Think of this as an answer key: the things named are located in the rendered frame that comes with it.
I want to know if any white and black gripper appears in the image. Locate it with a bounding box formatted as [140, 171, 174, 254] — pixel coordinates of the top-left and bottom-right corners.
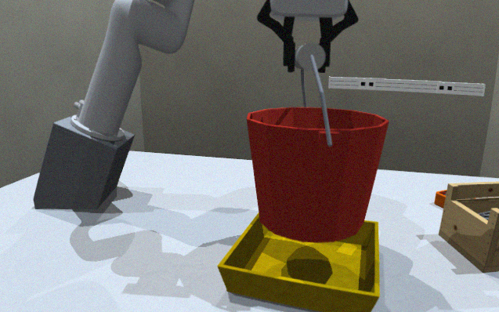
[257, 0, 358, 73]

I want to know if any brown wooden crate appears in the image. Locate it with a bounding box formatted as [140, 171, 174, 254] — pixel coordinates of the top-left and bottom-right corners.
[439, 181, 499, 273]

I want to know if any yellow rectangular tray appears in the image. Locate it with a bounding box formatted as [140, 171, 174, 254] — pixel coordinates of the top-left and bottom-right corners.
[217, 213, 380, 312]

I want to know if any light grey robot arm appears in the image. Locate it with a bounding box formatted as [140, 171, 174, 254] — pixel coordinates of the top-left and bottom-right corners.
[71, 0, 194, 141]

